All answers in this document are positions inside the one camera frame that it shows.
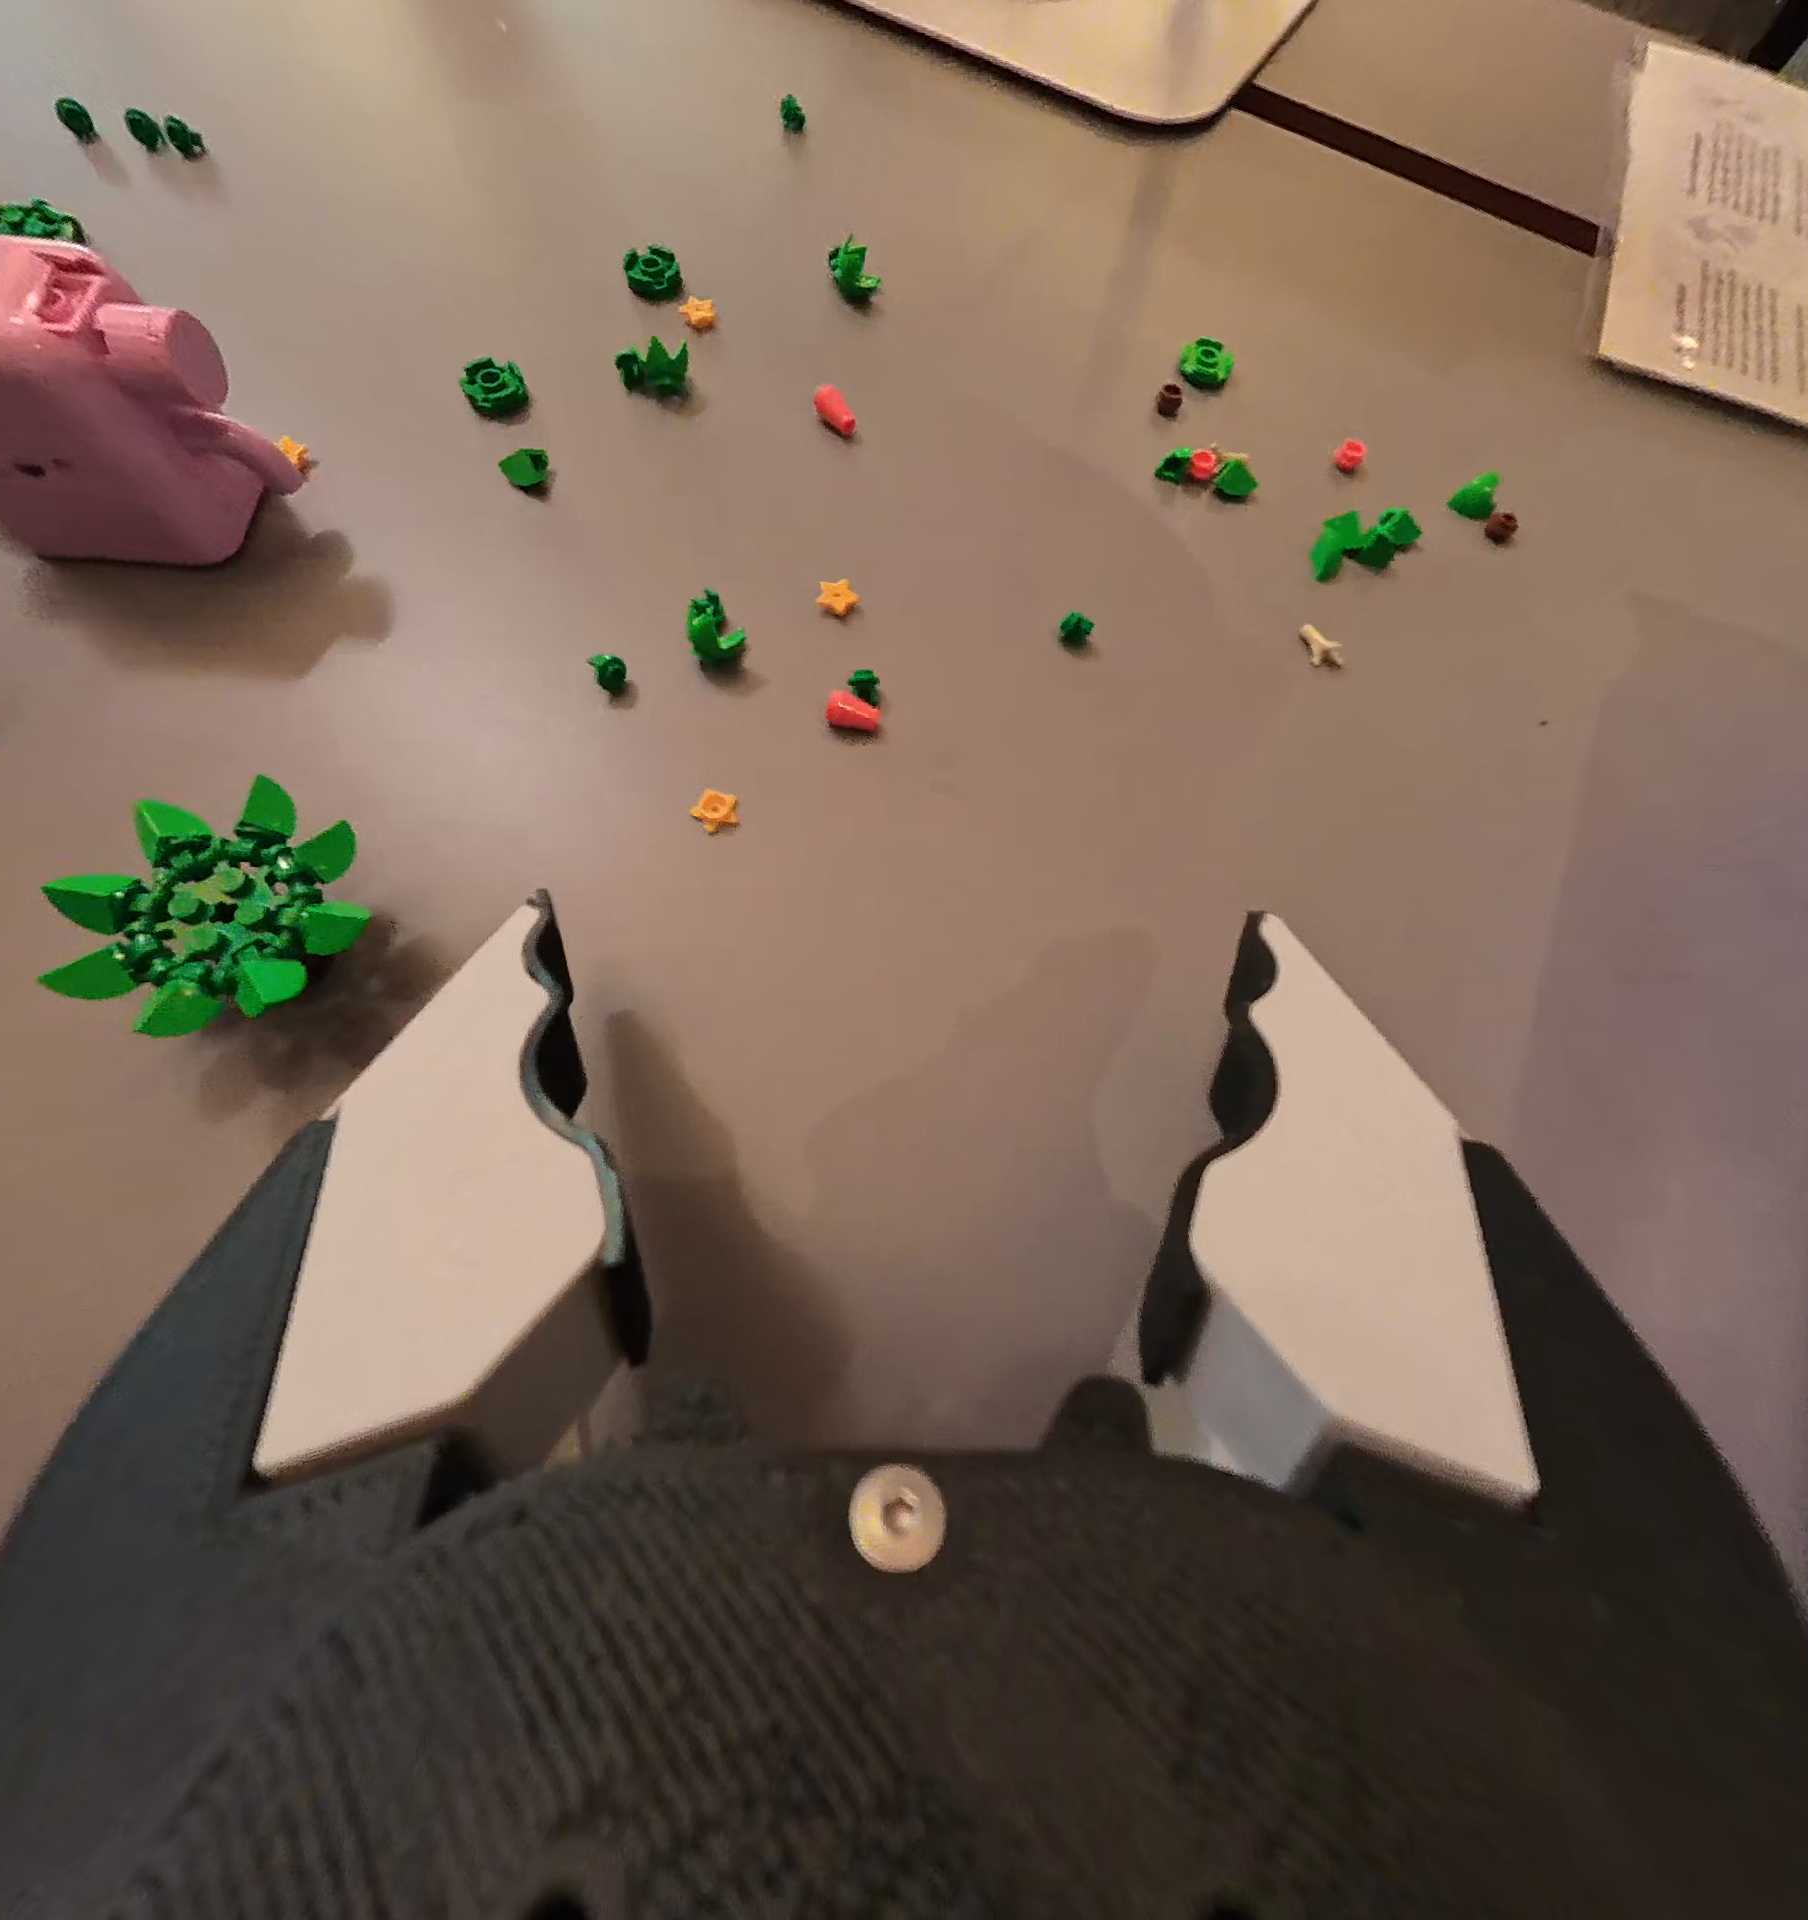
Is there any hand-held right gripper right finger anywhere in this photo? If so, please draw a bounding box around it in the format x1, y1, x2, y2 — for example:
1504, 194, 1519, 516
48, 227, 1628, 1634
1138, 909, 1541, 1509

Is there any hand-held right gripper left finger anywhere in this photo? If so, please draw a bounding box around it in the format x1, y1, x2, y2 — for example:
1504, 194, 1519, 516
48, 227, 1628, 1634
251, 889, 654, 1486

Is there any green toy brick leaf rosette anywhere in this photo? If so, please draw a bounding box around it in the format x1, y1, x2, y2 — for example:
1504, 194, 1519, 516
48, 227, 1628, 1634
37, 774, 375, 1039

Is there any pink toy brick watering can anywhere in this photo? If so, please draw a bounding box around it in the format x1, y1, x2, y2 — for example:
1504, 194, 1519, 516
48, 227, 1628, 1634
0, 223, 311, 568

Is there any printed paper sheet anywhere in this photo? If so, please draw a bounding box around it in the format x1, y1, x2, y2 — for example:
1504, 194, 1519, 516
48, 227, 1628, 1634
1594, 38, 1808, 451

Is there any grey board corner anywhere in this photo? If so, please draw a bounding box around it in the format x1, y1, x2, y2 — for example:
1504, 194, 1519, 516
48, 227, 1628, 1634
829, 0, 1322, 127

